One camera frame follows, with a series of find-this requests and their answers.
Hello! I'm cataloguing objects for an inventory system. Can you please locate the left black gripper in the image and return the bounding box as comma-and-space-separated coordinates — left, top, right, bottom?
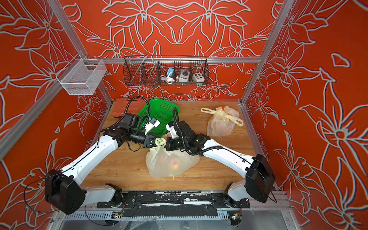
130, 130, 165, 150

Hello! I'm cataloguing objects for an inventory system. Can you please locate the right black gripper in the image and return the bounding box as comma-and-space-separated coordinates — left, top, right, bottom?
161, 137, 190, 151

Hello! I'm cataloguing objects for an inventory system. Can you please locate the white orange-print plastic bag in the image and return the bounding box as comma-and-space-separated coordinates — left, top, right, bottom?
146, 138, 200, 178

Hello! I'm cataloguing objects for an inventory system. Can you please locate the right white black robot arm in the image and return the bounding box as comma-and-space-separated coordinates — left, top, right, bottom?
165, 108, 277, 203

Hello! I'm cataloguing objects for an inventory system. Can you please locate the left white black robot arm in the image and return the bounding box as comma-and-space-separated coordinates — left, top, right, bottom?
44, 112, 157, 214

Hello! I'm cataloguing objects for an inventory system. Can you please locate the green plastic basket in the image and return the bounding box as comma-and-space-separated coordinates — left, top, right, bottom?
149, 98, 180, 138

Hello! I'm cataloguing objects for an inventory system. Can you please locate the blue white small box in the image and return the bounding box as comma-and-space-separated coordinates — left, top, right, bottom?
166, 68, 175, 78

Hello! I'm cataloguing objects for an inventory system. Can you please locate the white button remote box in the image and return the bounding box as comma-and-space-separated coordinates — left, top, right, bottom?
192, 72, 205, 83

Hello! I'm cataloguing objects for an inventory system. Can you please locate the grey white timer device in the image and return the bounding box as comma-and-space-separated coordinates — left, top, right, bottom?
177, 69, 190, 83

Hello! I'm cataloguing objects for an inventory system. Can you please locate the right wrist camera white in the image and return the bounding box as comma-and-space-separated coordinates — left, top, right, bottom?
165, 124, 178, 139

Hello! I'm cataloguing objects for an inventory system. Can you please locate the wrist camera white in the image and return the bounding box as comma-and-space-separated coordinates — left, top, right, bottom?
165, 124, 178, 139
144, 117, 161, 135

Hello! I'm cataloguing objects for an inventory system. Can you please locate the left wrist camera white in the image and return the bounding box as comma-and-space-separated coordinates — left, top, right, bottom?
144, 117, 161, 135

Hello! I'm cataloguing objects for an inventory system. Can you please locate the black wire wall basket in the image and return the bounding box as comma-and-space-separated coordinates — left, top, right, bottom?
123, 55, 209, 86

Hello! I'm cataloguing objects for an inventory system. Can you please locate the clear plastic wall bin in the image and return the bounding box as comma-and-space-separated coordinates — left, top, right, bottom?
56, 59, 107, 95

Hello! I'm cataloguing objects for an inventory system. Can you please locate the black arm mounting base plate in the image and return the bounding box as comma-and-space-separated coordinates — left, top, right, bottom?
96, 191, 250, 219

